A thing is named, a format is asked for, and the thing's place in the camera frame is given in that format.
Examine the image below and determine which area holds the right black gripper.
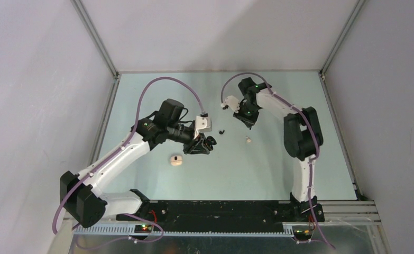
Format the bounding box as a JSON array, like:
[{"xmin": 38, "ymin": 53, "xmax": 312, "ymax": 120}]
[{"xmin": 234, "ymin": 101, "xmax": 260, "ymax": 128}]

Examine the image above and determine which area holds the purple cable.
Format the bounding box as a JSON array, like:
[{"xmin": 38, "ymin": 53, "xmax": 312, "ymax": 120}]
[
  {"xmin": 52, "ymin": 77, "xmax": 207, "ymax": 244},
  {"xmin": 220, "ymin": 72, "xmax": 335, "ymax": 250}
]

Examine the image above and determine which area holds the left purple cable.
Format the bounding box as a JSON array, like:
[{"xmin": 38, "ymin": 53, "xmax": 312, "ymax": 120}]
[{"xmin": 52, "ymin": 77, "xmax": 207, "ymax": 244}]

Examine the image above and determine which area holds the white earbud charging case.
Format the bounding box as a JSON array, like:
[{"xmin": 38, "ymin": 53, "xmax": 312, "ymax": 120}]
[{"xmin": 170, "ymin": 156, "xmax": 183, "ymax": 166}]

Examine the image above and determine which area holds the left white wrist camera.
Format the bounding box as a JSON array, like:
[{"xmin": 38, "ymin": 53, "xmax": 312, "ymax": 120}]
[{"xmin": 194, "ymin": 116, "xmax": 212, "ymax": 140}]

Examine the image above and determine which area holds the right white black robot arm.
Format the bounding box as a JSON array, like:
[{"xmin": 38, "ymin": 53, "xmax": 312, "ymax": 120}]
[{"xmin": 225, "ymin": 78, "xmax": 324, "ymax": 222}]

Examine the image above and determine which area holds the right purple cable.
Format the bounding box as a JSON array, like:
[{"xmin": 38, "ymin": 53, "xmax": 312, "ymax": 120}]
[{"xmin": 220, "ymin": 72, "xmax": 335, "ymax": 250}]

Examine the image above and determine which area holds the white slotted cable duct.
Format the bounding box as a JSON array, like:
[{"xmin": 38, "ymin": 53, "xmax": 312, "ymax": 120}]
[{"xmin": 73, "ymin": 223, "xmax": 294, "ymax": 238}]

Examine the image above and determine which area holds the controller board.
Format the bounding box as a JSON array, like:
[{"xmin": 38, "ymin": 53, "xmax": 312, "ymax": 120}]
[
  {"xmin": 135, "ymin": 224, "xmax": 153, "ymax": 233},
  {"xmin": 293, "ymin": 229, "xmax": 314, "ymax": 244}
]

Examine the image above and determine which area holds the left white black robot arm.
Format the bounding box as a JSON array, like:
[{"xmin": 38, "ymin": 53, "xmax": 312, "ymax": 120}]
[{"xmin": 60, "ymin": 99, "xmax": 217, "ymax": 228}]

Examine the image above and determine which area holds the right controller board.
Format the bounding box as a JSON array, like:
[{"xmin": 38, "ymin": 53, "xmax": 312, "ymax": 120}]
[{"xmin": 293, "ymin": 229, "xmax": 314, "ymax": 244}]

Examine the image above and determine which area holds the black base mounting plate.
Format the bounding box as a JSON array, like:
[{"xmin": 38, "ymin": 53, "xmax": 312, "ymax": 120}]
[{"xmin": 134, "ymin": 201, "xmax": 325, "ymax": 233}]

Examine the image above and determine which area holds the black earbud charging case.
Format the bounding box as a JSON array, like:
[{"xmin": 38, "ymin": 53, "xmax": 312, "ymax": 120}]
[{"xmin": 206, "ymin": 136, "xmax": 217, "ymax": 146}]

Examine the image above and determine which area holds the left controller board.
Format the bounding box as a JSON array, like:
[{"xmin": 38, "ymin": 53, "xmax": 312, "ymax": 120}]
[{"xmin": 135, "ymin": 224, "xmax": 153, "ymax": 233}]

